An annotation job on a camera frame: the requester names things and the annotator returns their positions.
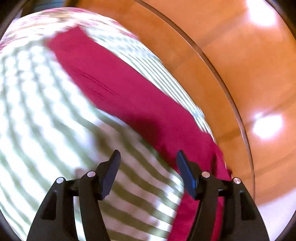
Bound orange wooden wardrobe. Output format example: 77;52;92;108
78;1;295;204

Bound red cloth garment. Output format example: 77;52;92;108
47;26;233;241

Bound green white checked bedspread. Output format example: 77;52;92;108
1;8;211;240

